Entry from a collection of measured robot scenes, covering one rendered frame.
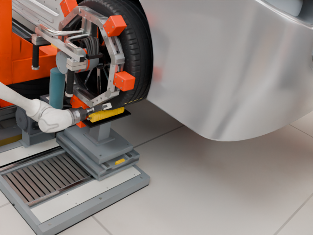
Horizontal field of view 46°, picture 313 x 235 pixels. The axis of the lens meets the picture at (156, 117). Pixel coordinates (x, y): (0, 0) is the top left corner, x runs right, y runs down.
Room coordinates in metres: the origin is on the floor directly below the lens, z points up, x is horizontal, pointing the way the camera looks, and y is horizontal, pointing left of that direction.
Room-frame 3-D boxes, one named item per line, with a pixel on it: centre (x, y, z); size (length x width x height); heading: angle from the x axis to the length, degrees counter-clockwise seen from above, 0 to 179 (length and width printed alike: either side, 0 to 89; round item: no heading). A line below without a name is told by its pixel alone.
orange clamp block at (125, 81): (1.78, 0.21, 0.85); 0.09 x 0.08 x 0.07; 52
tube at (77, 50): (1.81, 0.46, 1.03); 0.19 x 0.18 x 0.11; 142
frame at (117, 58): (1.96, 0.47, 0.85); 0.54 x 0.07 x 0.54; 52
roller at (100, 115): (1.97, 0.31, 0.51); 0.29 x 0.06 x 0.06; 142
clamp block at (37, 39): (1.91, 0.73, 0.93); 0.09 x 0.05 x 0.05; 142
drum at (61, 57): (1.91, 0.51, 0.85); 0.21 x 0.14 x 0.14; 142
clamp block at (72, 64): (1.70, 0.46, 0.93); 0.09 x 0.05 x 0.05; 142
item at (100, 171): (2.10, 0.36, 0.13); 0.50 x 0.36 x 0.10; 52
